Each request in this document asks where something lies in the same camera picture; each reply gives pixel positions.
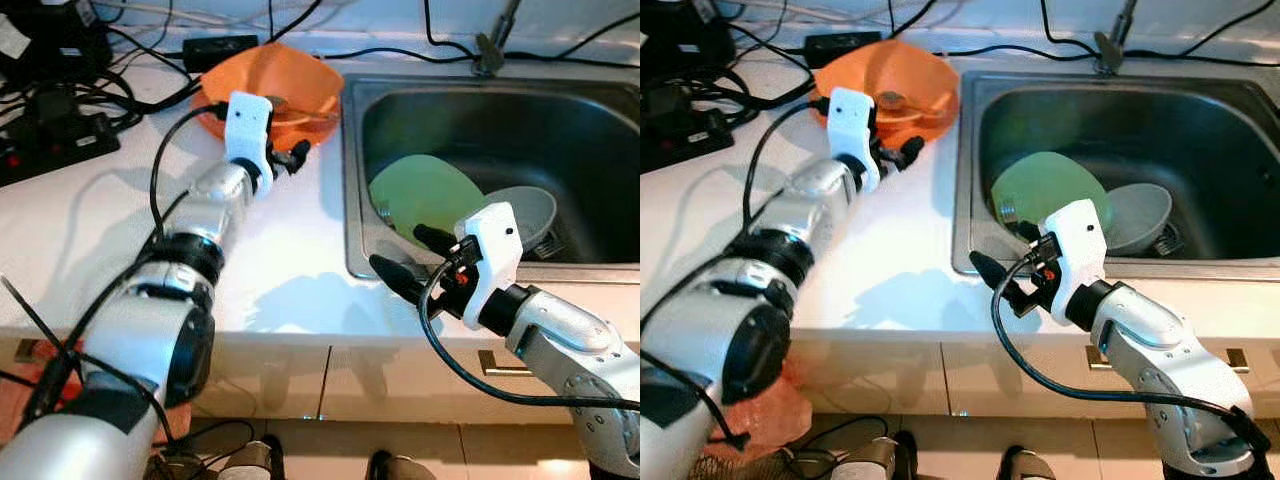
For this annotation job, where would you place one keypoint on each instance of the metal spoon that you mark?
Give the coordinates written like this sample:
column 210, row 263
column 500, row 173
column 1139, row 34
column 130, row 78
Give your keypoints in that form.
column 277, row 101
column 892, row 100

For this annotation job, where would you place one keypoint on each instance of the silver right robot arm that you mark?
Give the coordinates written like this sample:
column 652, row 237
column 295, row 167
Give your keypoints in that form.
column 570, row 350
column 1150, row 340

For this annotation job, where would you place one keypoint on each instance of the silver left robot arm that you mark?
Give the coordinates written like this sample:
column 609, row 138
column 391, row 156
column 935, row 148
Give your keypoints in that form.
column 760, row 340
column 150, row 340

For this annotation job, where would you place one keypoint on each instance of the green plastic plate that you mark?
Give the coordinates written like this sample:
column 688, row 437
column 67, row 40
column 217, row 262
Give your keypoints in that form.
column 1045, row 185
column 425, row 195

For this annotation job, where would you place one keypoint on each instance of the orange plastic bowl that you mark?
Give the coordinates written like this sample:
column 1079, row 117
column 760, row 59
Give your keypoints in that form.
column 920, row 72
column 300, row 75

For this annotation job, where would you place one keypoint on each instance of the white cabinet drawer front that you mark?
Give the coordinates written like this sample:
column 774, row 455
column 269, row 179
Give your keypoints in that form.
column 1010, row 385
column 270, row 380
column 400, row 385
column 880, row 380

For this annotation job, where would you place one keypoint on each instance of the clear plastic bowl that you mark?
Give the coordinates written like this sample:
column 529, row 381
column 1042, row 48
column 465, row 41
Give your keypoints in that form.
column 1140, row 215
column 530, row 215

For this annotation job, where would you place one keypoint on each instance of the black power adapter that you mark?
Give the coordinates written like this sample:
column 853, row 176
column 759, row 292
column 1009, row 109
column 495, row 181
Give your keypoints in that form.
column 840, row 47
column 220, row 50

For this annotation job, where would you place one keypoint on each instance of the metal sink drain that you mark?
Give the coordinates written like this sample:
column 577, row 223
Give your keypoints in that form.
column 1170, row 240

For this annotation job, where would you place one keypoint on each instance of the stainless steel sink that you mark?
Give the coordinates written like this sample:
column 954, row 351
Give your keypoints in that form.
column 560, row 130
column 1200, row 130

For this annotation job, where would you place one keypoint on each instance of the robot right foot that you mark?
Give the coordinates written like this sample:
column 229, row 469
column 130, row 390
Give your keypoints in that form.
column 1028, row 466
column 400, row 468

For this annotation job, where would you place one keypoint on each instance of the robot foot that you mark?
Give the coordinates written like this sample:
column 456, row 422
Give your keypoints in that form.
column 250, row 460
column 1028, row 466
column 875, row 460
column 400, row 468

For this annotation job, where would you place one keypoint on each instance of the grey metal rod with base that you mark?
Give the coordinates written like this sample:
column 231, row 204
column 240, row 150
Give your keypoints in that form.
column 1105, row 52
column 488, row 55

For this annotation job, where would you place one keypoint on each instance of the black power strip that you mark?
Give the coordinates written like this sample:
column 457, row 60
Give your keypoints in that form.
column 680, row 140
column 50, row 150

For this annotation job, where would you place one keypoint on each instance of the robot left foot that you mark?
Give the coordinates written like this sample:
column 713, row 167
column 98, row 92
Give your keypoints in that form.
column 875, row 460
column 250, row 460

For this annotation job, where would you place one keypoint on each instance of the black electronics box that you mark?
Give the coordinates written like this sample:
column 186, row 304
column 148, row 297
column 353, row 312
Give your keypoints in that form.
column 685, row 40
column 60, row 45

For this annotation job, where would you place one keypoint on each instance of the red plastic bag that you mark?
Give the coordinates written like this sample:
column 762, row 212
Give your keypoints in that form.
column 780, row 420
column 15, row 400

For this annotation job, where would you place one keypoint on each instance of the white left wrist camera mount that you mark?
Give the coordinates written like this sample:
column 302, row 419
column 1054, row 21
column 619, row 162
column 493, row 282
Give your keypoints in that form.
column 850, row 120
column 247, row 125

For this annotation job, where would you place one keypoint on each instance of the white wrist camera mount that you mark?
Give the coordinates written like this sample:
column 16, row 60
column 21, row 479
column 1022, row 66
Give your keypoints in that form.
column 247, row 125
column 495, row 250
column 850, row 120
column 1080, row 245

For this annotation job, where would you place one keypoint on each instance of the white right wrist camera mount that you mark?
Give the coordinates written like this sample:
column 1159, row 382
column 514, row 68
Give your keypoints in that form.
column 1080, row 245
column 495, row 250

